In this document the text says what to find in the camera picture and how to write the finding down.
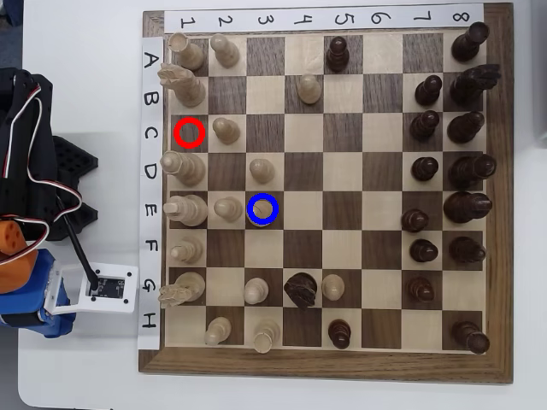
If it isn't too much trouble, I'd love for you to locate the light wood bishop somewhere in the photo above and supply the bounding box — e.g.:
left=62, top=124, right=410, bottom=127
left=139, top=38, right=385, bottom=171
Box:
left=169, top=236, right=204, bottom=265
left=247, top=196, right=277, bottom=230

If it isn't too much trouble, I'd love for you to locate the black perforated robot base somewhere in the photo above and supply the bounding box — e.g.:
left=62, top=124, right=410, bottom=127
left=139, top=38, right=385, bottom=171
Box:
left=50, top=134, right=100, bottom=243

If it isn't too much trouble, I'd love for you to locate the white and red servo wire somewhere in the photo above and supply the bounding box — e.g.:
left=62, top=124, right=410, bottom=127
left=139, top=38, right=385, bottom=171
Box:
left=0, top=83, right=44, bottom=180
left=0, top=97, right=85, bottom=268

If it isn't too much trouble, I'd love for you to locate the light wood knight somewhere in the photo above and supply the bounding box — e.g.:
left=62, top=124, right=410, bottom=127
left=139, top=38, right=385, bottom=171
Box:
left=156, top=62, right=207, bottom=108
left=157, top=271, right=207, bottom=309

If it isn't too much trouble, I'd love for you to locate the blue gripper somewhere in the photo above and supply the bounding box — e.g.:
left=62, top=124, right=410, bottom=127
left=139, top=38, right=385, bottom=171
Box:
left=0, top=249, right=78, bottom=339

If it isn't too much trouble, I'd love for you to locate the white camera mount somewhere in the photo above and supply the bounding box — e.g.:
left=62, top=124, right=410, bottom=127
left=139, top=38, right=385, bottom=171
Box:
left=42, top=263, right=140, bottom=316

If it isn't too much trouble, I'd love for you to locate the dark wood pawn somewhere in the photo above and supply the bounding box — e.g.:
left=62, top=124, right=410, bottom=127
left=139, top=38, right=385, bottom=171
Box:
left=409, top=109, right=441, bottom=144
left=325, top=36, right=352, bottom=73
left=327, top=319, right=353, bottom=350
left=400, top=208, right=430, bottom=234
left=409, top=238, right=439, bottom=263
left=414, top=74, right=444, bottom=108
left=410, top=156, right=440, bottom=183
left=404, top=277, right=436, bottom=303

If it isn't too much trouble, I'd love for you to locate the dark wood knight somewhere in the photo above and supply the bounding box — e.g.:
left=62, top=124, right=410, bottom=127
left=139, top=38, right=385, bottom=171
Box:
left=448, top=63, right=502, bottom=107
left=283, top=272, right=319, bottom=312

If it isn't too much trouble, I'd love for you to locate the black camera cable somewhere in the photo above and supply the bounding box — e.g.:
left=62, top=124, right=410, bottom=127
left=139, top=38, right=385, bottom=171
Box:
left=54, top=191, right=98, bottom=292

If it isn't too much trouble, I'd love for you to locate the dark wood bishop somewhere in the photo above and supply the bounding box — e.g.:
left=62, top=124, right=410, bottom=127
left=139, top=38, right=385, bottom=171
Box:
left=447, top=236, right=487, bottom=264
left=446, top=111, right=486, bottom=145

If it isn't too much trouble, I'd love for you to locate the dark wood king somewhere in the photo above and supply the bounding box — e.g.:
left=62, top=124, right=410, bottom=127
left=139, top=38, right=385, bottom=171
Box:
left=442, top=190, right=493, bottom=225

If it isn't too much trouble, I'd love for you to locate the dark wood queen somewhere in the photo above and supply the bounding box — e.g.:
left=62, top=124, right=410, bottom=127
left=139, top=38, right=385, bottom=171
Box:
left=447, top=154, right=497, bottom=190

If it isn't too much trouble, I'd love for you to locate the wooden chessboard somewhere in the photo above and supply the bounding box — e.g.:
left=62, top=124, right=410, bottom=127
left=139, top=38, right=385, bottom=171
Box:
left=138, top=3, right=515, bottom=385

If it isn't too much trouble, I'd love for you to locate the light wood pawn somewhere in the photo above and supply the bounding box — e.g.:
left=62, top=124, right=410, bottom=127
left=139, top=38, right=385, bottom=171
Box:
left=212, top=116, right=241, bottom=145
left=213, top=196, right=244, bottom=223
left=297, top=73, right=322, bottom=105
left=243, top=277, right=270, bottom=306
left=209, top=32, right=240, bottom=69
left=248, top=158, right=275, bottom=185
left=203, top=316, right=233, bottom=347
left=321, top=273, right=346, bottom=301

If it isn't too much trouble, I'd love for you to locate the dark wood rook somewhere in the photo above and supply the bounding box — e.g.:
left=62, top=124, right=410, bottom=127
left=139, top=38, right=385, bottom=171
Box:
left=450, top=320, right=491, bottom=355
left=450, top=21, right=491, bottom=64

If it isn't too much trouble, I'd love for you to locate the light wood king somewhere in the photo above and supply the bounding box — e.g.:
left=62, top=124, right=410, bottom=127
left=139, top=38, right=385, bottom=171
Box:
left=163, top=194, right=209, bottom=227

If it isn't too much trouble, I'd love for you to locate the white number label strip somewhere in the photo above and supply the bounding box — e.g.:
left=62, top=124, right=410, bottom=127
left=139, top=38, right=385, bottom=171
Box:
left=163, top=3, right=485, bottom=34

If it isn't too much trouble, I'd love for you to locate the light wood rook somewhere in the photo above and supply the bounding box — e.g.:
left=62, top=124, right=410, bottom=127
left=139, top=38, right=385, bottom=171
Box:
left=251, top=319, right=283, bottom=354
left=168, top=32, right=206, bottom=72

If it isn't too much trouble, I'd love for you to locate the white letter label strip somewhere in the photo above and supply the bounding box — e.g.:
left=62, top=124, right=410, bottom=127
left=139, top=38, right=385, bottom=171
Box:
left=137, top=36, right=165, bottom=350

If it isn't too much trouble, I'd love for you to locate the light wood queen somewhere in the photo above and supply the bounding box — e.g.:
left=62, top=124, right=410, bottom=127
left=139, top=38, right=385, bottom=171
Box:
left=157, top=150, right=207, bottom=189

